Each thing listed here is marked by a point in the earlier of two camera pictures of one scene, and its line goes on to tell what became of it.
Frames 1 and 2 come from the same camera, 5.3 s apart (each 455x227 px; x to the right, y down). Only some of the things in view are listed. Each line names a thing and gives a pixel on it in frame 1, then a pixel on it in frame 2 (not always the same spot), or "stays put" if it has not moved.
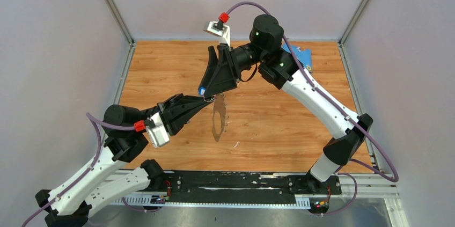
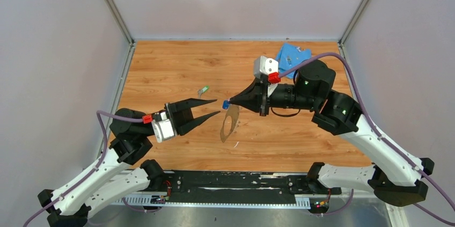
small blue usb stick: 202,90 -> 226,104
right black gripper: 222,77 -> 256,98
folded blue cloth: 304,56 stays put
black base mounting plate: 243,184 stays put
